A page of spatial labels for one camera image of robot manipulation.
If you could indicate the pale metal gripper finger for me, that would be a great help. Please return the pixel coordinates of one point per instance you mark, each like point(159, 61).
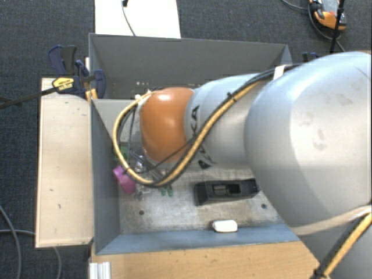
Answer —
point(148, 189)
point(139, 191)

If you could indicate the magenta plastic cup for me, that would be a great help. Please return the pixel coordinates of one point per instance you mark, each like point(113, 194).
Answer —
point(125, 182)

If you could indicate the green plastic toy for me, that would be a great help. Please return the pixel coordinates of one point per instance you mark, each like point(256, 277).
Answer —
point(124, 153)

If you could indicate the grey metal bin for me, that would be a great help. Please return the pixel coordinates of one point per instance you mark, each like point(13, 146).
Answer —
point(180, 214)

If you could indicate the black stapler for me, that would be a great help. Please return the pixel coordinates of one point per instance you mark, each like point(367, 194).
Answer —
point(223, 191)

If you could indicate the pale wood board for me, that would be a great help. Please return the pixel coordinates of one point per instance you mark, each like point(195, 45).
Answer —
point(65, 161)

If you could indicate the white rounded block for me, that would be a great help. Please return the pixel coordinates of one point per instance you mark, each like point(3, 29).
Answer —
point(224, 226)

